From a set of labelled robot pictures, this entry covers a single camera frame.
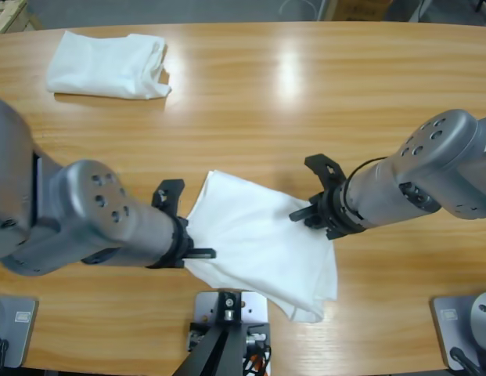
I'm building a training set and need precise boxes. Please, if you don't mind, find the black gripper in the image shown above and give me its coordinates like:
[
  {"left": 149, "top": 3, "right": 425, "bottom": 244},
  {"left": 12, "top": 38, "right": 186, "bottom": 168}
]
[
  {"left": 288, "top": 184, "right": 369, "bottom": 240},
  {"left": 146, "top": 213, "right": 218, "bottom": 271}
]

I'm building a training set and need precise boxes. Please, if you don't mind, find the white t-shirt with black logo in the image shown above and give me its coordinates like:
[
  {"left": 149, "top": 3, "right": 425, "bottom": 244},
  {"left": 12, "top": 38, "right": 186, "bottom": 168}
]
[{"left": 183, "top": 169, "right": 340, "bottom": 325}]

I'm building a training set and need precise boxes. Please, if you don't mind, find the brown cardboard box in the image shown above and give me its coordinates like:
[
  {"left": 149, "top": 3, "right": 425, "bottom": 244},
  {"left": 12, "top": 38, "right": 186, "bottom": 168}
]
[{"left": 338, "top": 0, "right": 393, "bottom": 21}]

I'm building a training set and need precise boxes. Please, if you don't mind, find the grey metal stand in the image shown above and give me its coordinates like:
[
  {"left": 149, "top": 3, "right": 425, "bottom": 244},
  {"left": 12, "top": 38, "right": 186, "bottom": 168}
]
[{"left": 406, "top": 0, "right": 430, "bottom": 24}]

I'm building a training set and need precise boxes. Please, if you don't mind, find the wooden pallet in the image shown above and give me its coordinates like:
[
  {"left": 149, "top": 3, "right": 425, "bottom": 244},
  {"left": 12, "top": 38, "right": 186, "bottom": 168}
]
[{"left": 0, "top": 0, "right": 45, "bottom": 35}]

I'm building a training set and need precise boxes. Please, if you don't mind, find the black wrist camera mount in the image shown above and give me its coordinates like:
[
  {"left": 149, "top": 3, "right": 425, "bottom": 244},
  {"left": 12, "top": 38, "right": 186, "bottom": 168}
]
[
  {"left": 151, "top": 179, "right": 185, "bottom": 219},
  {"left": 304, "top": 154, "right": 348, "bottom": 193}
]

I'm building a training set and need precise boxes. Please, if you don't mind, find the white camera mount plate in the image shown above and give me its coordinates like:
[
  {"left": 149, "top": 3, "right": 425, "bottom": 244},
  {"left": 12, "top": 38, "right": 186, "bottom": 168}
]
[{"left": 193, "top": 290, "right": 269, "bottom": 326}]

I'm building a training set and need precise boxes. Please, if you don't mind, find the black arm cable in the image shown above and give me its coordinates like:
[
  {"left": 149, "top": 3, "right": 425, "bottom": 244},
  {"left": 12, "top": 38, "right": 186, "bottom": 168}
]
[{"left": 340, "top": 156, "right": 388, "bottom": 213}]

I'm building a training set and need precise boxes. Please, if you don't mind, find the dark camera mount post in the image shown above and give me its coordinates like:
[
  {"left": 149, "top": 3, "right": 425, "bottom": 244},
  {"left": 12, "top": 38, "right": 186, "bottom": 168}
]
[{"left": 175, "top": 290, "right": 244, "bottom": 376}]

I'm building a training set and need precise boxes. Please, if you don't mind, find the black mount clamp bracket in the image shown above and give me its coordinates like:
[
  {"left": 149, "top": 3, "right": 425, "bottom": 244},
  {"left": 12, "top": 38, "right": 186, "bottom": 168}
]
[{"left": 187, "top": 320, "right": 273, "bottom": 376}]

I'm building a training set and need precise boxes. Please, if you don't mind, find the orange cable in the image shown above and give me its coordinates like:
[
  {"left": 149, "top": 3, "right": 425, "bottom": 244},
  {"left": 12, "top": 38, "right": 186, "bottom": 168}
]
[{"left": 242, "top": 350, "right": 272, "bottom": 376}]

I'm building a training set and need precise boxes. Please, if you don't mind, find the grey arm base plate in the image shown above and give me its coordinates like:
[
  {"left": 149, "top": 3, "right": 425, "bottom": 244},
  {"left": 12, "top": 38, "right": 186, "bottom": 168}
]
[
  {"left": 429, "top": 294, "right": 486, "bottom": 371},
  {"left": 0, "top": 295, "right": 39, "bottom": 368}
]

